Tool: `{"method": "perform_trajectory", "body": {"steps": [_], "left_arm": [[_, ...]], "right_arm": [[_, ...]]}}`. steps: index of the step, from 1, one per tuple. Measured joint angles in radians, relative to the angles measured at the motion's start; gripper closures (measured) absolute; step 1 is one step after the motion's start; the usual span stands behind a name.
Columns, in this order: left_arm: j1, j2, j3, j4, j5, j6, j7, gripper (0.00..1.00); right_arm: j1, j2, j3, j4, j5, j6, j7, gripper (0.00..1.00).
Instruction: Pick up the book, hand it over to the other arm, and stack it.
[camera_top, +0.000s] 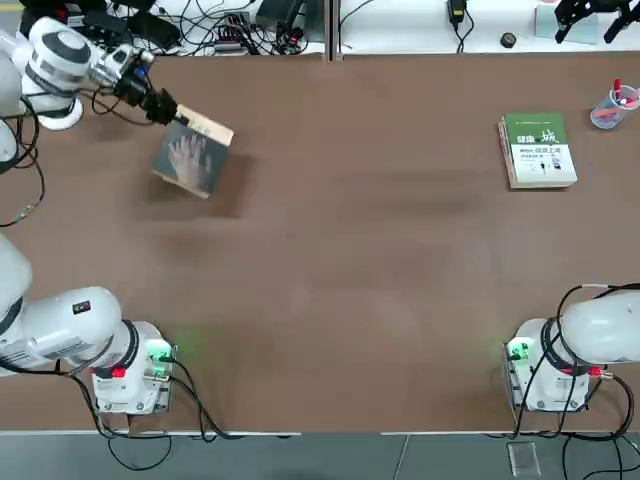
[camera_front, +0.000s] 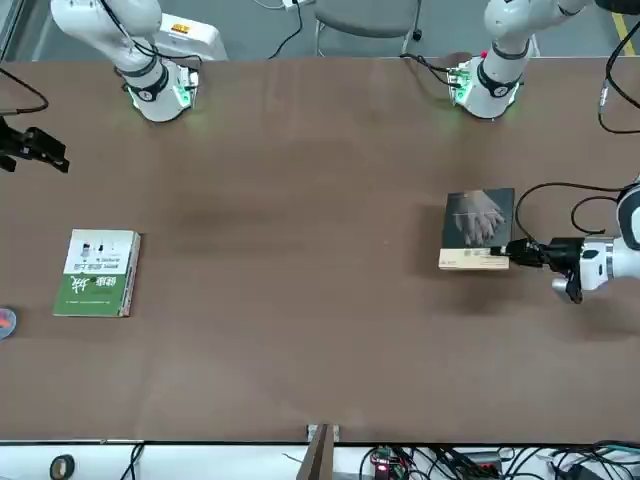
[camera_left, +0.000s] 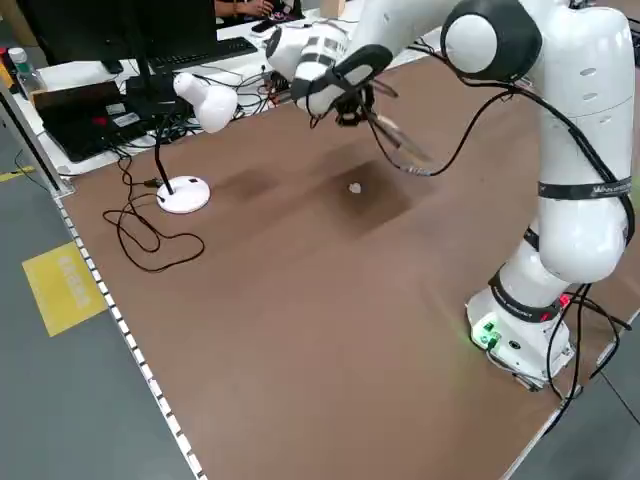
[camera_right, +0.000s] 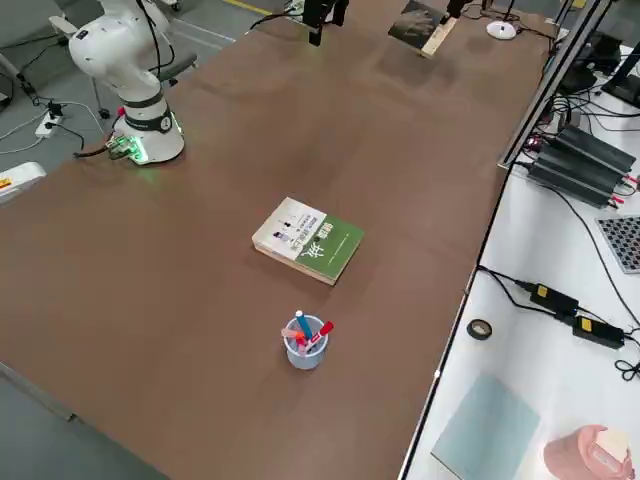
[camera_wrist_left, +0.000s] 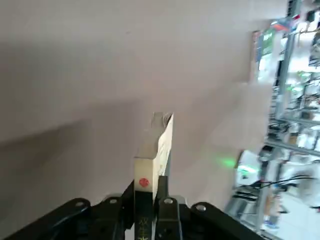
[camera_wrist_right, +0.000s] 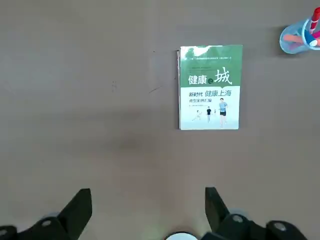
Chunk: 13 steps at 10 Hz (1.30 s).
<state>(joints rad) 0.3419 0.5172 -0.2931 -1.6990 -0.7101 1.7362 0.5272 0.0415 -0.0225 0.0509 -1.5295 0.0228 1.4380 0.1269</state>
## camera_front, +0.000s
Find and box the brown post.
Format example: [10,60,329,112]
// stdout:
[297,423,342,480]

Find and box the white cabinet with orange label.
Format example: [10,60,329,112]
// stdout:
[155,12,230,62]

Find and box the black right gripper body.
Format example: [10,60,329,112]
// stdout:
[0,119,25,157]

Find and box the white side desk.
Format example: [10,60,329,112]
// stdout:
[0,442,640,480]

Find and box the black tape roll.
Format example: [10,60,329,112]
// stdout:
[49,454,77,479]

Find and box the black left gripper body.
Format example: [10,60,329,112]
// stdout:
[545,236,585,275]

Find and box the black power strip cable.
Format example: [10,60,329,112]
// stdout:
[267,4,305,61]

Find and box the black desk cable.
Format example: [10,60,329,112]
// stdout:
[117,442,146,480]

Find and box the black base cable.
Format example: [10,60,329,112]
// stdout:
[399,52,464,86]

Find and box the grey chair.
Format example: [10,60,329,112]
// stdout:
[313,0,424,57]

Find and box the circuit board with red light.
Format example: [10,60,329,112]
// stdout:
[368,446,409,476]

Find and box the black ribbed power supply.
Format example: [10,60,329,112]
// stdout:
[467,451,503,472]

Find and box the green and white book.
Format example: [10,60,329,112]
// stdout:
[52,228,142,319]

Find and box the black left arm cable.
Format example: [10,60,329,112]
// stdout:
[514,29,640,242]

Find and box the dark book with hand photo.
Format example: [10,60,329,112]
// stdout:
[438,187,517,271]

